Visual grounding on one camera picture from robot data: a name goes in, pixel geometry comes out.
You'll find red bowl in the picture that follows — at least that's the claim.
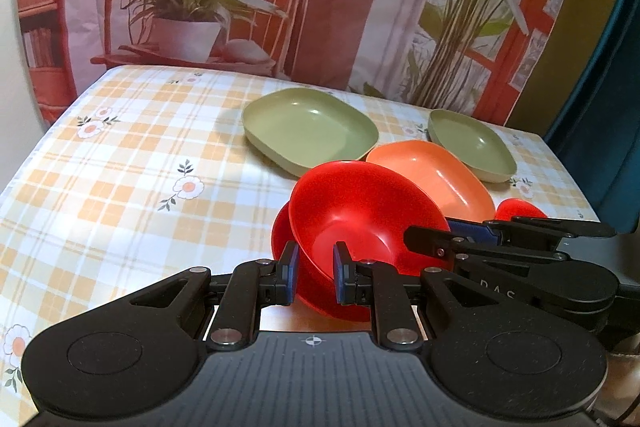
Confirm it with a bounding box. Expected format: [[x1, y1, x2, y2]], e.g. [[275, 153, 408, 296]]
[[288, 161, 451, 293], [494, 198, 547, 221], [270, 200, 374, 323]]

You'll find orange square plate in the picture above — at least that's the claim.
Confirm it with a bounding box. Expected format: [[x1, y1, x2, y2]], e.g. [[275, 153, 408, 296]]
[[367, 140, 496, 222]]

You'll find green square plate right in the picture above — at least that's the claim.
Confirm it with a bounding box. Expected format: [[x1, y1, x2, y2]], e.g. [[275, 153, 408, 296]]
[[427, 109, 518, 183]]

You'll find green square plate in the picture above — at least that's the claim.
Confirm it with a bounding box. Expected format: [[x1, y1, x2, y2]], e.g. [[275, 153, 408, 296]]
[[242, 88, 380, 178], [427, 109, 518, 183]]

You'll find teal curtain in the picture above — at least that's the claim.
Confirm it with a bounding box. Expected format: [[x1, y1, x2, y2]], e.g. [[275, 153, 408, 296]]
[[546, 0, 639, 233]]

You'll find red bowl on table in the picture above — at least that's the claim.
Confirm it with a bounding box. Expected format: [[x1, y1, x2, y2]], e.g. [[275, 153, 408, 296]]
[[270, 200, 374, 323]]

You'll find checkered floral tablecloth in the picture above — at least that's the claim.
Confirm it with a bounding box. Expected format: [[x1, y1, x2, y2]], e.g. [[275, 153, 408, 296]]
[[0, 64, 601, 427]]

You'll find green square plate left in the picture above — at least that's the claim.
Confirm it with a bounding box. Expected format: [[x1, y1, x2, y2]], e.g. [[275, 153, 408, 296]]
[[242, 88, 380, 178]]

